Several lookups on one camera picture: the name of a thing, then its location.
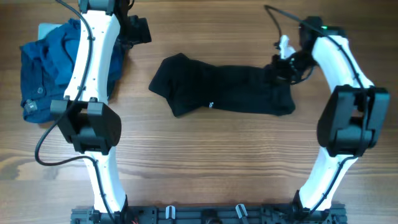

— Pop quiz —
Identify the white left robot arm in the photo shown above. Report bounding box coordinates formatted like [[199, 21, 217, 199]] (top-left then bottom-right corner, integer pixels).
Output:
[[50, 1, 151, 222]]

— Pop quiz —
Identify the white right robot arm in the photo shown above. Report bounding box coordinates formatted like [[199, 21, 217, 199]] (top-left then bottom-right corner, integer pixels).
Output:
[[272, 16, 390, 219]]

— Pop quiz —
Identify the blue clothes pile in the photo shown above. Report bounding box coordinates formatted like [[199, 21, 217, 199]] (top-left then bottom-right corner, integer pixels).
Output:
[[19, 18, 127, 124]]

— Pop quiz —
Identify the black t-shirt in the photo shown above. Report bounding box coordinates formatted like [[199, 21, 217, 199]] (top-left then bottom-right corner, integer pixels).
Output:
[[149, 53, 295, 117]]

